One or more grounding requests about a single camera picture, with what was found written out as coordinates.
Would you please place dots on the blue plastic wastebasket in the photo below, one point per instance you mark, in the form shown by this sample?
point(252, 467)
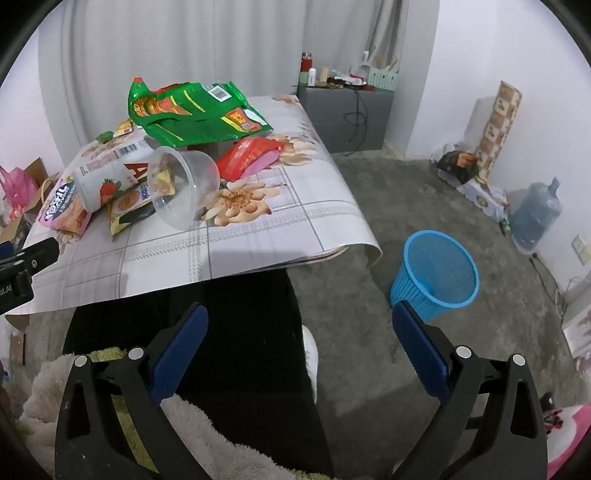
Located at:
point(415, 286)

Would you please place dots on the cardboard box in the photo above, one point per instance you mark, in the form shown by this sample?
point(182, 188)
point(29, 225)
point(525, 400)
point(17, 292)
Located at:
point(39, 168)

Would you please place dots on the red pink snack packet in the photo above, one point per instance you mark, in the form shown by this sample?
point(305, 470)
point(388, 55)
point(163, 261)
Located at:
point(244, 159)

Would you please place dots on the clear plastic cup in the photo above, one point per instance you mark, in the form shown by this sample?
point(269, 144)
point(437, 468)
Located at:
point(198, 184)

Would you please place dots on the person's black trouser leg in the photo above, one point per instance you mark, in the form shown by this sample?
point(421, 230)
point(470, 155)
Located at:
point(240, 346)

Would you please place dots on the dark snack bag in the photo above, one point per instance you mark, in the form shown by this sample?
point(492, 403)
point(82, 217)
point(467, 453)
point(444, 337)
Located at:
point(455, 164)

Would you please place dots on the white water dispenser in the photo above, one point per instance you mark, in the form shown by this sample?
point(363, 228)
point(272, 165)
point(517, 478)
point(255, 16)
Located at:
point(579, 323)

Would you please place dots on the floral tablecloth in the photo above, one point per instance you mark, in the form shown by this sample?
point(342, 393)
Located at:
point(258, 230)

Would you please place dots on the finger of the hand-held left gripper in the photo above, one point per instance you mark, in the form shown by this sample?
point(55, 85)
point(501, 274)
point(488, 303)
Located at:
point(39, 256)

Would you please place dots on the green snack bag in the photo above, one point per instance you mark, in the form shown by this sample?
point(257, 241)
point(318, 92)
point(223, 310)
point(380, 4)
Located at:
point(184, 115)

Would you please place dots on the small green wrapper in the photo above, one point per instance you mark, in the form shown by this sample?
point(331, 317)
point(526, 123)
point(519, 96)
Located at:
point(105, 135)

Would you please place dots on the small yellow red wrapper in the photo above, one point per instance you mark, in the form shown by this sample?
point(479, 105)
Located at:
point(123, 127)

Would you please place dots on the pink plastic bag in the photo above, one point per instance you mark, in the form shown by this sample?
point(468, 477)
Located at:
point(18, 189)

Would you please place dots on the grey cabinet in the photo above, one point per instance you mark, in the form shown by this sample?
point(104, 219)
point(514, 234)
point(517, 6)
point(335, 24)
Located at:
point(332, 115)

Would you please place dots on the green can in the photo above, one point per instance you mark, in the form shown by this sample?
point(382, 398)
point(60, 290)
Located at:
point(506, 227)

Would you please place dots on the small yellow sachet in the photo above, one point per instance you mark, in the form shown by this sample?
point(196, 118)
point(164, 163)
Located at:
point(165, 181)

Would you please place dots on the pink printed cloth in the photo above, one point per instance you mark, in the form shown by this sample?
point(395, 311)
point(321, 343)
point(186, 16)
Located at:
point(565, 434)

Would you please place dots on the pink biscuit packet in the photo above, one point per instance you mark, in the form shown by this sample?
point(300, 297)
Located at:
point(60, 212)

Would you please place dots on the white green fluffy jacket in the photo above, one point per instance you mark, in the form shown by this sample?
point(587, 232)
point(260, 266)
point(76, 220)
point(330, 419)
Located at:
point(46, 392)

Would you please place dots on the wall outlet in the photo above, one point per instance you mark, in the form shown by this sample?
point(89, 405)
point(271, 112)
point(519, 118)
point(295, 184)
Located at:
point(581, 247)

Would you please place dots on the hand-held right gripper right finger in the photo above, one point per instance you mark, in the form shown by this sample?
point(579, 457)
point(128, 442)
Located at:
point(422, 355)

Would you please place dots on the white curtain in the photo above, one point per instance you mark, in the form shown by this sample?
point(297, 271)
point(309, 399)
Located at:
point(184, 46)

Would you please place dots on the white printed sack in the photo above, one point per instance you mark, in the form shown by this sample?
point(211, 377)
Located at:
point(482, 198)

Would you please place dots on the blue water jug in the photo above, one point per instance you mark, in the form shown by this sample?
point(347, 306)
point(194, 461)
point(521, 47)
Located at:
point(535, 217)

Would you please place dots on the light green storage basket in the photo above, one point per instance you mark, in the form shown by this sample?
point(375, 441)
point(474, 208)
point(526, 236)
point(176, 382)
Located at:
point(381, 78)

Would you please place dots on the white strawberry print bottle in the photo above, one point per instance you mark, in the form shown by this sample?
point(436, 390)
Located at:
point(99, 177)

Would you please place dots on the yellow black snack packet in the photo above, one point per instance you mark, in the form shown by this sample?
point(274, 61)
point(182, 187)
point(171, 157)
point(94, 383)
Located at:
point(131, 207)

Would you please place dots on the small white bottle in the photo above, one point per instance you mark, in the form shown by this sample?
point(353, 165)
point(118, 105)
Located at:
point(312, 77)

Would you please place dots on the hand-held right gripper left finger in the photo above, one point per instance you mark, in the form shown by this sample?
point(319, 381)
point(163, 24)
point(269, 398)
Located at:
point(182, 355)

